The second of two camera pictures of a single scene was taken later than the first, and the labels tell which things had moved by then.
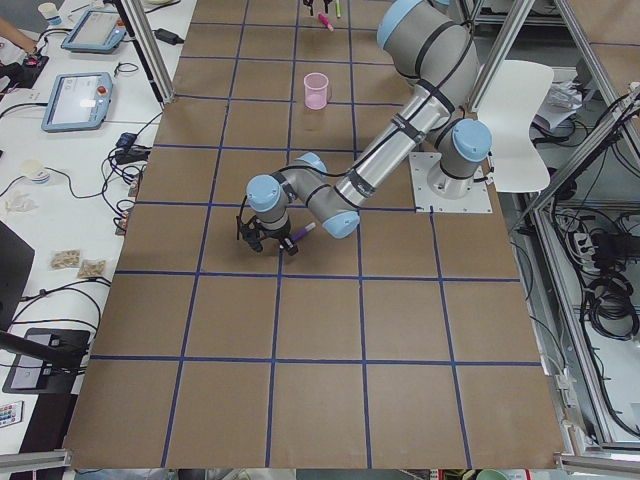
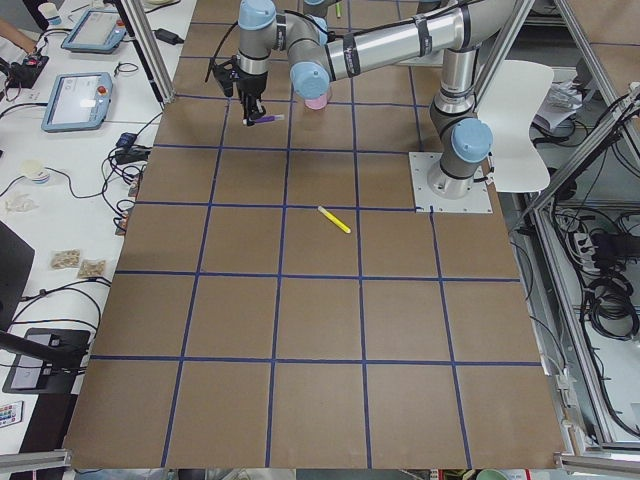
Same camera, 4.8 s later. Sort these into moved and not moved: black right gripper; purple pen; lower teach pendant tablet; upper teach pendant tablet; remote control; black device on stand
Moved: purple pen; black right gripper
Not moved: lower teach pendant tablet; upper teach pendant tablet; remote control; black device on stand
